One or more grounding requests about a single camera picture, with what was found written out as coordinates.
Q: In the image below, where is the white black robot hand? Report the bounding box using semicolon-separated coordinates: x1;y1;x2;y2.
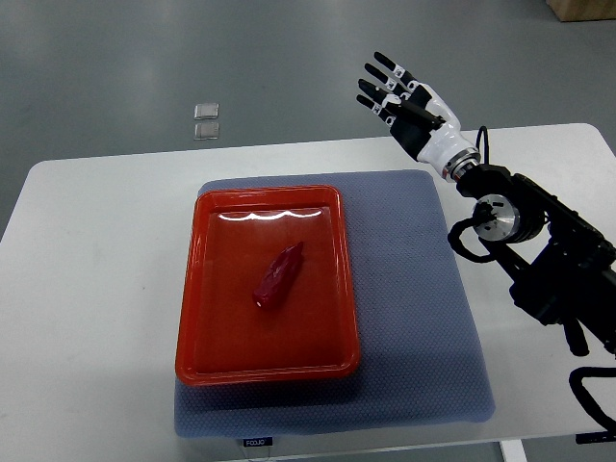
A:
356;51;480;174

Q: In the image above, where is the red pepper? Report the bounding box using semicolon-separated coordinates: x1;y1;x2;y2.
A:
252;242;304;309

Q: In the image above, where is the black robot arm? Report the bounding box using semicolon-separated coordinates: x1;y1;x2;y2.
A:
356;52;615;357

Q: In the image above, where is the red plastic tray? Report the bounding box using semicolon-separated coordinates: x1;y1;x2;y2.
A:
175;185;360;387

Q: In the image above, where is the cardboard box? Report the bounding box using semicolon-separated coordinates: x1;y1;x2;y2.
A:
546;0;615;22

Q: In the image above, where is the grey blue mesh mat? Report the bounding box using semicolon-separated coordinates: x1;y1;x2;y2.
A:
174;170;495;439

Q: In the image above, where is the black mat label tag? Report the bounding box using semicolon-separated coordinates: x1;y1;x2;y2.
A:
243;436;273;448

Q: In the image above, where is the white table leg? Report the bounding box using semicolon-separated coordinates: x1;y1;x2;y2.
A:
500;439;527;462

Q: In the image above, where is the black looped cable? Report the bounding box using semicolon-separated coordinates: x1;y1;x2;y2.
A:
447;216;500;265

